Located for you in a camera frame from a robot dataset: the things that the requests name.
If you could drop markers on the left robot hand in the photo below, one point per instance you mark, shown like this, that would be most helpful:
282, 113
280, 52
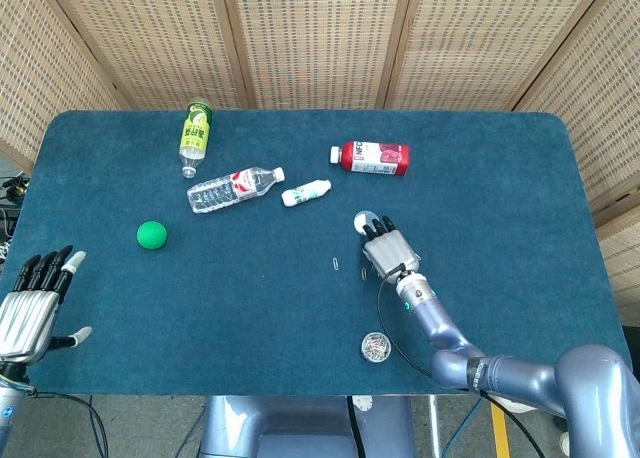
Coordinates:
22, 323

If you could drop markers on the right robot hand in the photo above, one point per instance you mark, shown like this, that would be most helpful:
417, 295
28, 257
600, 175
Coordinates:
392, 253

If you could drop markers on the round clear plastic lid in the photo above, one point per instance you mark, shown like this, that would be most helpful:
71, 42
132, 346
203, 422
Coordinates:
359, 220

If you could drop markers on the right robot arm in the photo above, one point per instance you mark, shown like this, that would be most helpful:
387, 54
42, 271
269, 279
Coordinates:
520, 375

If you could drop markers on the round clear paper clip container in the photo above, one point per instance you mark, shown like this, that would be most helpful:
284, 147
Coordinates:
376, 347

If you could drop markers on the red juice bottle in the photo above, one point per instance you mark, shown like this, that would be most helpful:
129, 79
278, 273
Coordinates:
380, 158

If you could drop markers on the small white bottle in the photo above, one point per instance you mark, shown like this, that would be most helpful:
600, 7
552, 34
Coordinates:
300, 194

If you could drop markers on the green ball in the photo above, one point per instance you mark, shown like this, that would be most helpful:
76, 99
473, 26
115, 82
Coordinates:
151, 235

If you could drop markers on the blue felt table cover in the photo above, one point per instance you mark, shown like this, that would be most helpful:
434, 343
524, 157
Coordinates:
250, 318

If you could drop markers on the metal table leg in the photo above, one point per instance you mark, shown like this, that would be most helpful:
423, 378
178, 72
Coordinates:
435, 428

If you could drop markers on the clear water bottle red label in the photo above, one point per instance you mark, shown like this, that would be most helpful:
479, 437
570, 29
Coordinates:
220, 193

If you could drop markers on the white sneaker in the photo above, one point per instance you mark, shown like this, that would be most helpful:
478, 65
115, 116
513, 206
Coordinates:
515, 404
565, 444

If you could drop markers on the blue-grey robot torso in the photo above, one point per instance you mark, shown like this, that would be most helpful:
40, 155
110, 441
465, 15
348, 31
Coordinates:
300, 428

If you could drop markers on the bamboo folding screen panel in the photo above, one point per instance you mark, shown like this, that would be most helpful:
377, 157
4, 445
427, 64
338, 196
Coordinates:
320, 43
45, 68
610, 103
160, 43
480, 43

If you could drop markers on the yellow-green label drink bottle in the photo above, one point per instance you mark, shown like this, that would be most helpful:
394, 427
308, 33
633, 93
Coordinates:
195, 138

